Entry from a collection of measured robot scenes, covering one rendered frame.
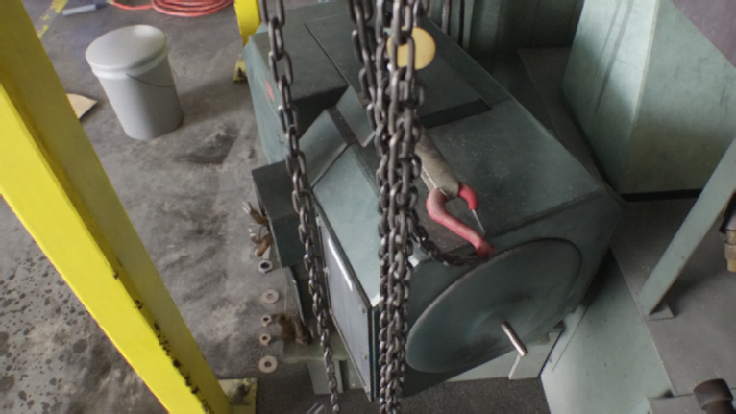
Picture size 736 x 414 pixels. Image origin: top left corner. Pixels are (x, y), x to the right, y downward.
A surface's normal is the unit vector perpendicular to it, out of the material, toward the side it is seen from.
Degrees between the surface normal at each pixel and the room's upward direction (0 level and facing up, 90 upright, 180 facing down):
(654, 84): 72
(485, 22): 90
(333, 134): 45
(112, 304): 90
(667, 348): 0
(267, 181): 0
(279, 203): 0
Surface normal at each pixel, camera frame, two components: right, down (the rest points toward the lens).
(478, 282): 0.30, 0.55
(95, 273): 0.06, 0.73
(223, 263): -0.02, -0.68
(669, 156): 0.05, 0.49
